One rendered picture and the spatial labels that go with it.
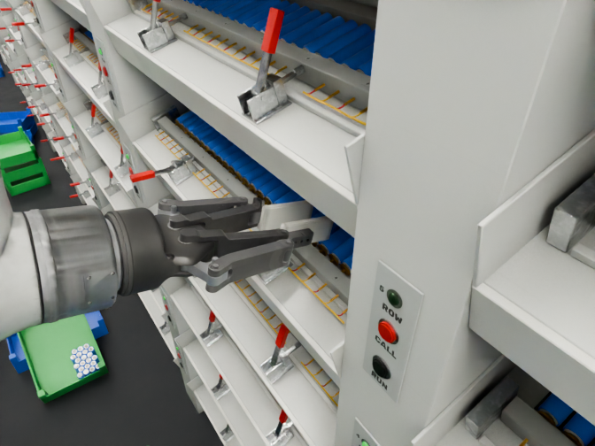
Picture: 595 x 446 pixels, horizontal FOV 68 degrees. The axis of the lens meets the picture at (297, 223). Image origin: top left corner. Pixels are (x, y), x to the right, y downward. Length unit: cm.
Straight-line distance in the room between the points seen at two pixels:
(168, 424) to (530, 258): 136
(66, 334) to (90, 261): 141
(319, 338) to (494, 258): 26
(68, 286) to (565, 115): 33
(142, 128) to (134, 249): 52
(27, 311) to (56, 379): 136
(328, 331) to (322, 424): 20
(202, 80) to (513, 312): 39
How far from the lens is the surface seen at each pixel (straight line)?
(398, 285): 30
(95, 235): 37
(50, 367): 175
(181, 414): 155
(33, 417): 171
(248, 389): 92
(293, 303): 50
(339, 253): 51
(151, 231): 39
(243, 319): 76
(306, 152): 36
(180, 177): 72
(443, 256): 27
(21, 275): 36
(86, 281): 37
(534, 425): 42
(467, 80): 22
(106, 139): 138
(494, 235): 24
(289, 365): 69
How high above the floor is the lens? 131
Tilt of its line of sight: 37 degrees down
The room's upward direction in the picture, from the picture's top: straight up
